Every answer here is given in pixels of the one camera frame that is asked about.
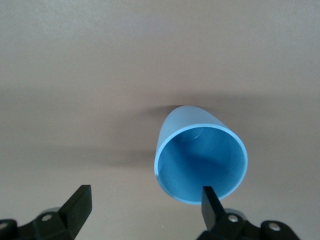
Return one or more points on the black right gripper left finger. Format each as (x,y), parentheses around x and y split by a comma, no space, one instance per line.
(72,212)

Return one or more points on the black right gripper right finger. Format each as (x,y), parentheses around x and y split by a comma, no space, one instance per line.
(212,215)

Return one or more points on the blue plastic cup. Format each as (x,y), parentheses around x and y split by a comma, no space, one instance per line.
(200,162)

